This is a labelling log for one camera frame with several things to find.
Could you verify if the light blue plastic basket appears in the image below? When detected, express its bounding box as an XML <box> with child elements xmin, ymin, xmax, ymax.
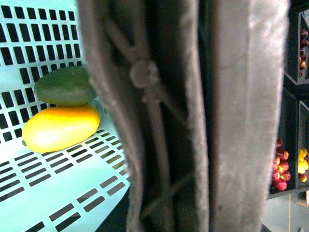
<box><xmin>0</xmin><ymin>0</ymin><xmax>130</xmax><ymax>232</ymax></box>

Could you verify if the yellow mango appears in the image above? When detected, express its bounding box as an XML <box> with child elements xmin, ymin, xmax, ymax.
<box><xmin>22</xmin><ymin>105</ymin><xmax>100</xmax><ymax>153</ymax></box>

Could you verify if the brown basket handle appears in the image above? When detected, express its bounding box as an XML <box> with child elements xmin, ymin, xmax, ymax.
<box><xmin>77</xmin><ymin>0</ymin><xmax>291</xmax><ymax>232</ymax></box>

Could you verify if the green avocado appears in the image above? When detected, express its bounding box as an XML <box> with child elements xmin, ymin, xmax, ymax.
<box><xmin>34</xmin><ymin>66</ymin><xmax>97</xmax><ymax>106</ymax></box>

